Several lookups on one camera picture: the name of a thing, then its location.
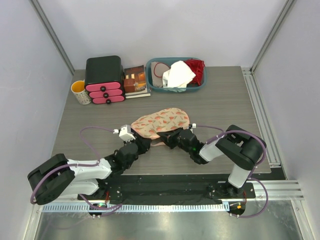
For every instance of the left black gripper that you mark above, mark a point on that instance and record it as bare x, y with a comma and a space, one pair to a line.
143, 144

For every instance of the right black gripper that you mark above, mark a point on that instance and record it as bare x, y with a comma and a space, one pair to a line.
168, 137

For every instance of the pink mesh laundry bag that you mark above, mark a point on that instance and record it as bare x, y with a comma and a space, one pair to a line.
165, 120

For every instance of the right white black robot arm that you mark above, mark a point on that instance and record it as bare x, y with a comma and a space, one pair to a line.
243, 148

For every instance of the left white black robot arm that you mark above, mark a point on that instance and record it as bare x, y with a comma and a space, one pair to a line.
60, 176

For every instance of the white cloth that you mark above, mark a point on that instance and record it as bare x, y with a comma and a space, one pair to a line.
178, 76

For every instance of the stack of books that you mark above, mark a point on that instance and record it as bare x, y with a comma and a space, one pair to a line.
134, 83

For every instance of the grey cloth with red loop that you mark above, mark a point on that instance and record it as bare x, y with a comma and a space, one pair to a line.
157, 70

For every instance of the red garment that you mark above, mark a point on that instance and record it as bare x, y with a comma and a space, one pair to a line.
197, 67

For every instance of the teal plastic basket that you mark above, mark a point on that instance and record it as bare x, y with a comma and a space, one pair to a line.
169, 61

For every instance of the black pink drawer organizer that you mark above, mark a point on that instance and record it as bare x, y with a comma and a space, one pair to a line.
104, 79

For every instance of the yellow inside patterned mug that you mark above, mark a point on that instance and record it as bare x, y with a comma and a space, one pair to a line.
80, 93

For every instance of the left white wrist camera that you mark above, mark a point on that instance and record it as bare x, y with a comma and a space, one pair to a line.
125, 133

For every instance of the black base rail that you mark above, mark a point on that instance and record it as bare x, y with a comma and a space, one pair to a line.
172, 189

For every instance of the white slotted cable duct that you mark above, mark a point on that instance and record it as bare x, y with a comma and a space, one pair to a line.
84, 207

